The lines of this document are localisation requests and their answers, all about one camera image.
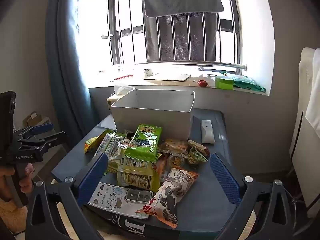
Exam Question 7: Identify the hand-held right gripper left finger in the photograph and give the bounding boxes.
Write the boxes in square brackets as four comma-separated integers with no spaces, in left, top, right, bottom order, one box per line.
[25,151,109,240]

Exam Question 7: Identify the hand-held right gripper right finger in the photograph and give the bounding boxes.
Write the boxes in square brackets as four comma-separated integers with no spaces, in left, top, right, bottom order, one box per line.
[210,152,297,240]

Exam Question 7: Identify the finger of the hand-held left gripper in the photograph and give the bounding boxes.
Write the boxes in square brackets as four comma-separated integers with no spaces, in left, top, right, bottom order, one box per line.
[17,123,54,140]
[22,131,68,151]

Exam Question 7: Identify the long yellow snack packet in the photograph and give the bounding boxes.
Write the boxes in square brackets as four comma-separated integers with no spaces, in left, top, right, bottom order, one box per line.
[84,129,115,154]

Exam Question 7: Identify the green white-label snack packet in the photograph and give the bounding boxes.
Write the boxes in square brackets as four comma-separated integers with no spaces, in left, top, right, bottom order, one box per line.
[92,132,125,161]

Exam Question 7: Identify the small green snack packet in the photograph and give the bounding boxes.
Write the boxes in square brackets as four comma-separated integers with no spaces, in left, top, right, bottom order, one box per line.
[187,145,208,166]

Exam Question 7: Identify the yellow-green snack bag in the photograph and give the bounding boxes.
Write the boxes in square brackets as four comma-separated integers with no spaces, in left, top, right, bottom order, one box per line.
[106,152,160,192]

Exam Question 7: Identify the brown clear snack packet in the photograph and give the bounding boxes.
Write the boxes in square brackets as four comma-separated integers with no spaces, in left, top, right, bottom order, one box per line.
[188,140,211,155]

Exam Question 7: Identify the clear jelly cup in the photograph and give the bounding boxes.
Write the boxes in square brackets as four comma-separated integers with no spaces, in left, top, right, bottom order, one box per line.
[167,154,185,168]
[117,140,132,152]

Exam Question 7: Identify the white wave-print snack bag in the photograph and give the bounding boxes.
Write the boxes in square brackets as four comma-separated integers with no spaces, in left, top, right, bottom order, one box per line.
[136,167,200,229]

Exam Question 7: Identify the orange pastry packet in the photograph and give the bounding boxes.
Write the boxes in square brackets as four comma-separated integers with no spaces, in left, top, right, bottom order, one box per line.
[157,139,189,157]

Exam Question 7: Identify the orange-red snack packet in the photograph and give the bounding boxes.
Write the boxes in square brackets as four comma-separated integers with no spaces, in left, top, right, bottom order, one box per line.
[152,154,171,183]

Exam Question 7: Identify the large green snack bag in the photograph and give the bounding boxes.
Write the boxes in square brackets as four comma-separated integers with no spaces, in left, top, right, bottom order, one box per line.
[124,124,163,162]

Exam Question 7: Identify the white cardboard box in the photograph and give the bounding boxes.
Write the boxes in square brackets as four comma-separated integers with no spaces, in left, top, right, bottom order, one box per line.
[110,89,195,140]

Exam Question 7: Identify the person's left hand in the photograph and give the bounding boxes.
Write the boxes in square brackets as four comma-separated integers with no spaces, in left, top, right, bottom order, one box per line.
[0,164,34,203]

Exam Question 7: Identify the phone with cartoon case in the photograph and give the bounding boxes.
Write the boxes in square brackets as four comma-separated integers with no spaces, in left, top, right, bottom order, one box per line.
[87,182,154,220]

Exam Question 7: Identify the white remote control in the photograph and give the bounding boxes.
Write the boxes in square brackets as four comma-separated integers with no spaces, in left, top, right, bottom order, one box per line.
[201,119,215,144]

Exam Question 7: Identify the blue-grey curtain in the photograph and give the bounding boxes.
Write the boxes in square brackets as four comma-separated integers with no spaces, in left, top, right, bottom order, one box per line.
[45,0,94,143]

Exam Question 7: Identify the black cloth with white lettering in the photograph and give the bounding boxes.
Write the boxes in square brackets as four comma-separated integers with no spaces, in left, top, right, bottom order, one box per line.
[85,204,180,240]

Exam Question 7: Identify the white furniture panel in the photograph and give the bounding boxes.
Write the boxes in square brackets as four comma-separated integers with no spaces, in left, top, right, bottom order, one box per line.
[289,110,320,218]

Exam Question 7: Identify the white tissue pack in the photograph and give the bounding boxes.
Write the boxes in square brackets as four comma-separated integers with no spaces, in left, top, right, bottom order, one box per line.
[107,84,135,110]

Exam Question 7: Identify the green tape roll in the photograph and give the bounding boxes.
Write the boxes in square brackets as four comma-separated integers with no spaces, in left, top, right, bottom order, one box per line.
[215,75,235,90]

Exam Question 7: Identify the green plastic packet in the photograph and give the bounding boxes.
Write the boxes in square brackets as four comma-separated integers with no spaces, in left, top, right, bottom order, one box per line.
[225,72,266,92]

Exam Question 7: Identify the beige stone windowsill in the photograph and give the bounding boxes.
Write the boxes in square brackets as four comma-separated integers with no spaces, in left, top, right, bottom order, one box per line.
[89,70,272,96]

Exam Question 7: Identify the steel window guard railing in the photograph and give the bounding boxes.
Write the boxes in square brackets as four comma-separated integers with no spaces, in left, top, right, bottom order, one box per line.
[91,0,248,71]

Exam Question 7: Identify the flat cardboard sheet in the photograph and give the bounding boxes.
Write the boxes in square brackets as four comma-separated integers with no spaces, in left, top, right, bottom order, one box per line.
[143,74,192,82]

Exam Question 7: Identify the white pillow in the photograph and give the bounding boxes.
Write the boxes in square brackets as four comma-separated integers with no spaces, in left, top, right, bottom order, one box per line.
[297,47,320,127]

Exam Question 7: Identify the grey hanging towel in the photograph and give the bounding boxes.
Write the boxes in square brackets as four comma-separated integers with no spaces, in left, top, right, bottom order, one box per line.
[140,0,224,62]

